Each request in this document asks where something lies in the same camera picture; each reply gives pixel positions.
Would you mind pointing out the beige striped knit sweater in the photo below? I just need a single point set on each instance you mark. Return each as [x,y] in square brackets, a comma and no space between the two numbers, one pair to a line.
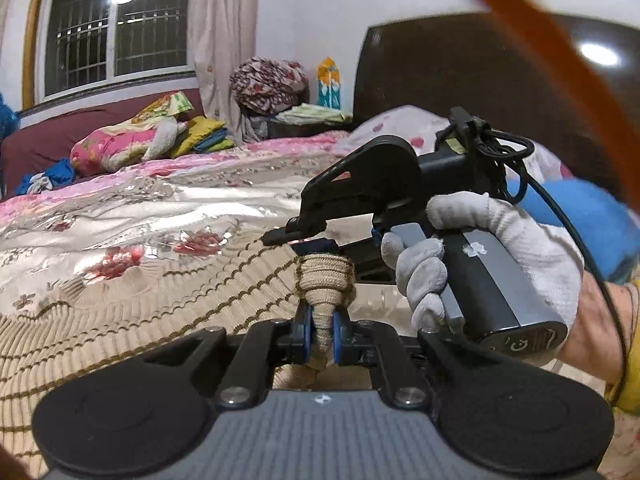
[78,329]

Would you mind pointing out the dark wooden headboard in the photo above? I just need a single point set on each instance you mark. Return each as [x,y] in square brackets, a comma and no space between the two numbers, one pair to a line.
[467,60]

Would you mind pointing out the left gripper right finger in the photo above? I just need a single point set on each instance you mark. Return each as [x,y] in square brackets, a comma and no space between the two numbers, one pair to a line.
[499,413]

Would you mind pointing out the dark floral bundle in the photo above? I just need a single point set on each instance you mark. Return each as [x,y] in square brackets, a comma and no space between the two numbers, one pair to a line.
[266,86]

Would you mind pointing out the beige right curtain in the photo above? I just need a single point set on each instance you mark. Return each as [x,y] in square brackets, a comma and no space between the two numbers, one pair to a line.
[221,36]

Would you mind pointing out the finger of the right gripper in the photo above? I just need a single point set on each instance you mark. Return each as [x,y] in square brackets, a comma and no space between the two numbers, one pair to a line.
[320,246]
[295,229]

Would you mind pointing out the blue plastic bag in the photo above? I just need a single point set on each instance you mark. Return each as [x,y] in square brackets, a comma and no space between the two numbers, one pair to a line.
[9,120]

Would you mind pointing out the blue folded garment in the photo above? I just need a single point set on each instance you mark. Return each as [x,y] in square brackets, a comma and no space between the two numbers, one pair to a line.
[604,224]

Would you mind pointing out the floral satin bedspread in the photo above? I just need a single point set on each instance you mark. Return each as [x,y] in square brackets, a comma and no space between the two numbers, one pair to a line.
[336,428]

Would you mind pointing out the yellow folded blanket stack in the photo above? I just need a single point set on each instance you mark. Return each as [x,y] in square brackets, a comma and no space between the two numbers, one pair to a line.
[202,136]

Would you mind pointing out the stack of papers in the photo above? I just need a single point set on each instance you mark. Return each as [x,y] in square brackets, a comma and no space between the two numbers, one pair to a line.
[310,114]

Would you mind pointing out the blue crumpled cloth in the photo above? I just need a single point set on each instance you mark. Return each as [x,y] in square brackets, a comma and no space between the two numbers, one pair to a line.
[60,174]

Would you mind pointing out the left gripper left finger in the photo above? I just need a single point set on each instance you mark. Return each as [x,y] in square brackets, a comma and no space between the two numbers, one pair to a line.
[145,413]

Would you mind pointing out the white gloved right hand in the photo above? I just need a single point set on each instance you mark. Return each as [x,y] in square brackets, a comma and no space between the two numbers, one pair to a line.
[421,274]

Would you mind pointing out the window with metal bars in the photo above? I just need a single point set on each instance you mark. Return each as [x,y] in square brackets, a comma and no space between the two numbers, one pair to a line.
[75,46]

